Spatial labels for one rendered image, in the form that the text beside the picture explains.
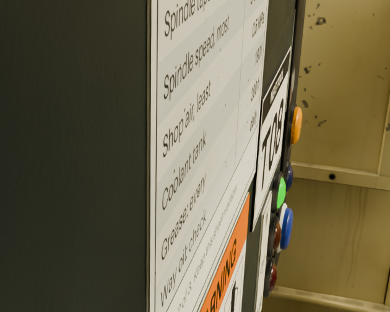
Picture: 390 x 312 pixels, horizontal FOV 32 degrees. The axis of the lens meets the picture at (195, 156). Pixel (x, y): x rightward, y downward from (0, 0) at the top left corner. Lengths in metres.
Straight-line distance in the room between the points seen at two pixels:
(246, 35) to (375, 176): 1.00
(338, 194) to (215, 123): 1.07
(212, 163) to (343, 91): 0.98
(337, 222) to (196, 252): 1.10
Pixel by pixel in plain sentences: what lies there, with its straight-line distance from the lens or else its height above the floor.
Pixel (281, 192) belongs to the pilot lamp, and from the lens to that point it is 0.42.
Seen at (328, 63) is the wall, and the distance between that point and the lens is 1.18.
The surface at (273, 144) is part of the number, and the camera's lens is 0.38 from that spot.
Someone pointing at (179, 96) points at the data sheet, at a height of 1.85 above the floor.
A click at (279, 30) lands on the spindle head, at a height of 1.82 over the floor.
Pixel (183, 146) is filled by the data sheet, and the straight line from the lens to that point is 0.18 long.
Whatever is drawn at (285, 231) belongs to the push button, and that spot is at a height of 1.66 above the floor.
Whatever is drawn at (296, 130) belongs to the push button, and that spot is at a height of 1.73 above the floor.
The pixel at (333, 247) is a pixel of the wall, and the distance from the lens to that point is 1.33.
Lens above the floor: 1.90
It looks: 25 degrees down
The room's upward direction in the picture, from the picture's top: 2 degrees clockwise
